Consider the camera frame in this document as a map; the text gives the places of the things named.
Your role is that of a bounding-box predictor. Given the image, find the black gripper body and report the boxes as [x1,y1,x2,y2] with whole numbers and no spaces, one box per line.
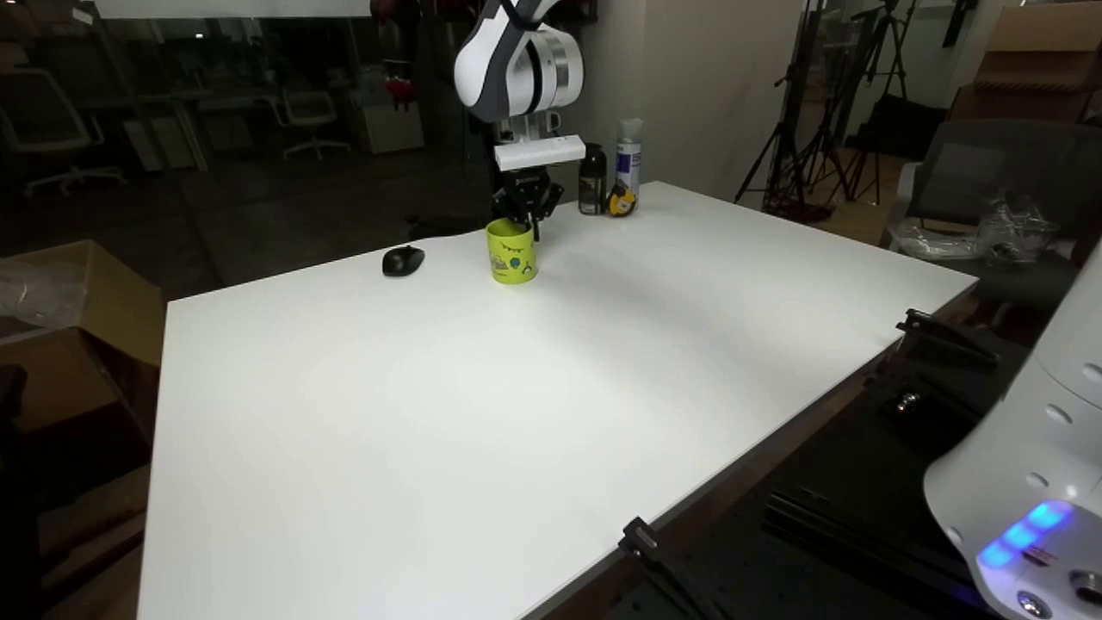
[491,167,569,223]

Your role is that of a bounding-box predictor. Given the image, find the yellow-green printed mug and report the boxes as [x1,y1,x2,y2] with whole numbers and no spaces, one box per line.
[482,218,543,291]

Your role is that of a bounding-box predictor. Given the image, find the dark small bottle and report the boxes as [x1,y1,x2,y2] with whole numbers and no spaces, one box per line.
[576,143,609,220]

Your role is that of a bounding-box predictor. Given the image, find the white bottle blue label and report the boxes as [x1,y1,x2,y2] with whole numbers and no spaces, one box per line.
[607,113,648,223]

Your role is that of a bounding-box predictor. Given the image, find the black computer mouse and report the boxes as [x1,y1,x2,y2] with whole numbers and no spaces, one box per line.
[377,243,430,282]

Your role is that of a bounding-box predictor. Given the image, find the small red object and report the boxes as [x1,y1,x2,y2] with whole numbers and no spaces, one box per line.
[383,70,419,113]

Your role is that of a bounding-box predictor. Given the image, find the black tripod stand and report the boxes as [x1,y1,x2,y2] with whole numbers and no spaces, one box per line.
[728,0,921,228]

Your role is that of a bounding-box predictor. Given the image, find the small black table clamp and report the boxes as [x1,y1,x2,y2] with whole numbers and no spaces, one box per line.
[615,512,667,567]

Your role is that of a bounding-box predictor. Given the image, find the large black table clamp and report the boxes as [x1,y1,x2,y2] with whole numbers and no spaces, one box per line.
[891,308,1006,372]

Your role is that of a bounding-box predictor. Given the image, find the clear plastic bag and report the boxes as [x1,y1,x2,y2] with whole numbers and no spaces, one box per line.
[891,192,1052,269]

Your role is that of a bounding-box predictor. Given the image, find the grey armchair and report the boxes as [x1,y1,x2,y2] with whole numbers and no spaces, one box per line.
[891,113,1102,271]

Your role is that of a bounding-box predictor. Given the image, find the black metal rails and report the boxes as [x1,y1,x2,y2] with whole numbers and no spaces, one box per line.
[756,479,962,606]

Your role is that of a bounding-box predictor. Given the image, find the brown cardboard box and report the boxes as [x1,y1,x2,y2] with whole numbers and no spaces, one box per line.
[0,237,165,443]

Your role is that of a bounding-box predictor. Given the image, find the stacked cardboard boxes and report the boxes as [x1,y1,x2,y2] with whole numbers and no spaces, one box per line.
[972,0,1102,127]

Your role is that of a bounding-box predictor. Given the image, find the white device blue lights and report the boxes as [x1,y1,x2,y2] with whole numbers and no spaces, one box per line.
[919,237,1102,620]

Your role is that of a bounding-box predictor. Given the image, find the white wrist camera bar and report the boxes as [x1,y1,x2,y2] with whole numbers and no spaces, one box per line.
[487,131,593,177]

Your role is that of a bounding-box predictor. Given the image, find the white frame office chair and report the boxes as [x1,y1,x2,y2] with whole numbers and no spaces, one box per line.
[0,65,128,199]
[273,84,358,167]

